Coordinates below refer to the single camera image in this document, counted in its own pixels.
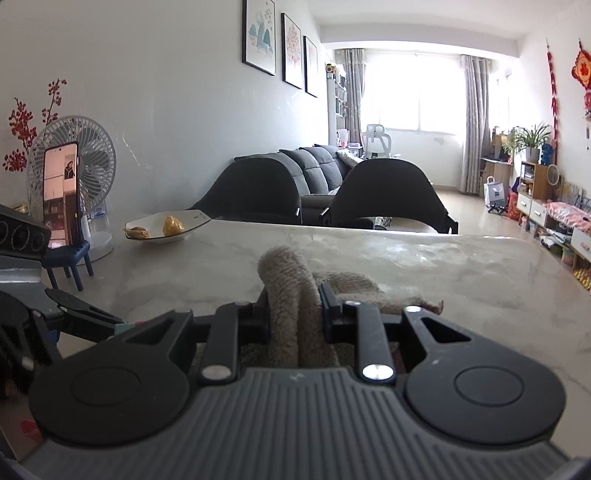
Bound smartphone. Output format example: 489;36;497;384
42;142;80;247

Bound dark dining chair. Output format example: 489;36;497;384
320;158;460;234
191;159;303;227

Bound wooden cabinet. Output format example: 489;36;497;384
519;161;561;199

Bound white drawer cabinet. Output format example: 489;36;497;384
516;191;591;264

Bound red knot ornament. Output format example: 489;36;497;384
571;41;591;121

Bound framed picture red print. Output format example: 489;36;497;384
281;12;304;89

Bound red pepper string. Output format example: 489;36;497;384
546;39;560;148

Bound white dish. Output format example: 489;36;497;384
124;209;212;244

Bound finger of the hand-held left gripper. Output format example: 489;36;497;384
32;288;136;344

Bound grey sofa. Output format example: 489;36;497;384
233;144;365;210

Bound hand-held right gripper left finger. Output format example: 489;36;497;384
121;286;271;387

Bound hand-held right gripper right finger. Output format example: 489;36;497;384
318;282;483;385

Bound beige knitted cloth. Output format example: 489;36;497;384
196;246;445;370

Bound red berry branches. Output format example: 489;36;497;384
2;78;68;171

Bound framed picture blue print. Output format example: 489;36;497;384
242;0;277;76

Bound potted green plant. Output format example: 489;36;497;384
501;122;552;162

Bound white paper shopping bag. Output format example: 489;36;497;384
483;176;506;208

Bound white desk fan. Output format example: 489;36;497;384
27;115;116;264

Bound grey curtain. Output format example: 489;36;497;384
459;54;490;195
344;48;366;144

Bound blue mini chair phone stand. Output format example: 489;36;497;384
41;240;93;291

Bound wooden desk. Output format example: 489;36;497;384
480;157;513;195

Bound white shelf unit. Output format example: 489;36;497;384
325;65;349;146

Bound framed picture pale print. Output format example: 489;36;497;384
303;35;320;99

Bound white office chair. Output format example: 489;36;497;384
360;124;398;160

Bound pink blanket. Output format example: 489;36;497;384
542;200;591;232

